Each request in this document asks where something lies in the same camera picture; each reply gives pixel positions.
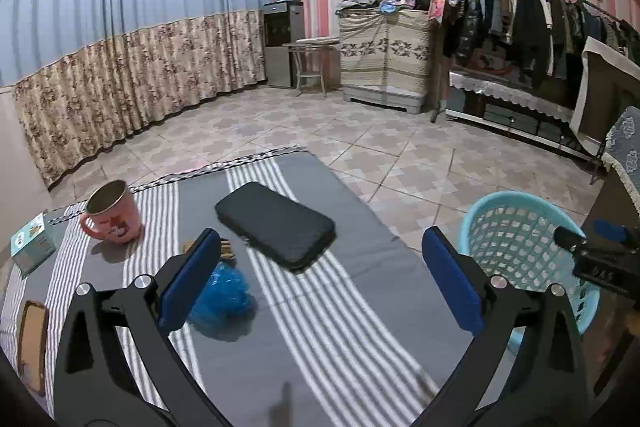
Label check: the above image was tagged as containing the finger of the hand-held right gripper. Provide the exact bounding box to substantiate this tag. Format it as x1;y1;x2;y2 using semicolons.
592;219;632;244
554;226;588;254

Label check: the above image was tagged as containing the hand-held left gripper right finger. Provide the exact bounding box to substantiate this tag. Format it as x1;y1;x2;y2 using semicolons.
415;227;596;427

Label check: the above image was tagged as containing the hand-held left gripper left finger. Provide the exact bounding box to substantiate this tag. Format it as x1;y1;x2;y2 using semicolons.
55;227;236;427

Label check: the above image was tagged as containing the light blue plastic basket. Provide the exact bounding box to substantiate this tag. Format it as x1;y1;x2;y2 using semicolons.
460;191;601;355

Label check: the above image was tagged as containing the blue crumpled plastic mesh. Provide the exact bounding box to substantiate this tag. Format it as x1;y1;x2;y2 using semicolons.
187;261;255;333

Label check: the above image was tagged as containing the grey lace cloth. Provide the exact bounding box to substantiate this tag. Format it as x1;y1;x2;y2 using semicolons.
601;106;640;208

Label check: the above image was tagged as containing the pink mug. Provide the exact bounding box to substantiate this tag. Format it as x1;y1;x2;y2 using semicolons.
80;179;142;244

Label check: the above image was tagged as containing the black flat case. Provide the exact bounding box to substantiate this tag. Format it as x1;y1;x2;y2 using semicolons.
215;181;336;273

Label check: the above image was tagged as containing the grey white striped mat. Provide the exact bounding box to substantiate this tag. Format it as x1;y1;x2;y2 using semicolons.
0;147;501;427

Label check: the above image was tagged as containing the brown chair with white trim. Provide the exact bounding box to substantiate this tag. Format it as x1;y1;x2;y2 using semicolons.
570;37;640;148

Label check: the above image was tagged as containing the low cabinet with lace cloth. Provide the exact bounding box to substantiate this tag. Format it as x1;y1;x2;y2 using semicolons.
445;69;606;162

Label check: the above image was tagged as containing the light blue cardboard box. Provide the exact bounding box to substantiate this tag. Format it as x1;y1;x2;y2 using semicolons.
10;212;57;278

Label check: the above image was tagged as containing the brown phone case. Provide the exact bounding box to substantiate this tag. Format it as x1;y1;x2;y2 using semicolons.
17;300;49;397

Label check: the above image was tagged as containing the metal clothes rack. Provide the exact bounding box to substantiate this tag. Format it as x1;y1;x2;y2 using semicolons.
432;0;640;122

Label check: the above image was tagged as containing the white cabinet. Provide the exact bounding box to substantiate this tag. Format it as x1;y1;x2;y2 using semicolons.
0;87;53;228

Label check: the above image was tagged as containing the row of hanging clothes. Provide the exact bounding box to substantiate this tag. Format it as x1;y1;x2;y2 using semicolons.
442;0;640;90

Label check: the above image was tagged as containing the cabinet with patterned cover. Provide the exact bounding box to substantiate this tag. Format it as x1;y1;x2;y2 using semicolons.
339;9;436;114

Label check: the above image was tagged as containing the grey water dispenser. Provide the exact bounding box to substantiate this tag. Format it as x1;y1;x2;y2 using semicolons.
263;1;305;88

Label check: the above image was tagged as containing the blue and floral curtain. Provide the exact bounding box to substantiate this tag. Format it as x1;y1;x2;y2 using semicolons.
0;0;271;190

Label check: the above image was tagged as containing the small metal side table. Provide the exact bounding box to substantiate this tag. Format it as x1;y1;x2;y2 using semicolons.
282;38;338;96

